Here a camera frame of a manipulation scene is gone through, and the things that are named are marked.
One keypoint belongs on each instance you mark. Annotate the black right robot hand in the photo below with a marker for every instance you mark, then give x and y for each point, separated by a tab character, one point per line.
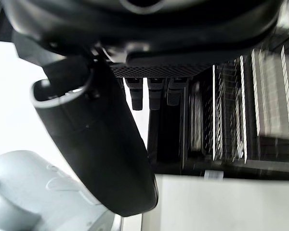
91	134

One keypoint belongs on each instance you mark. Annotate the black open dishwasher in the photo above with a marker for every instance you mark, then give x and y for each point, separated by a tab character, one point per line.
231	115

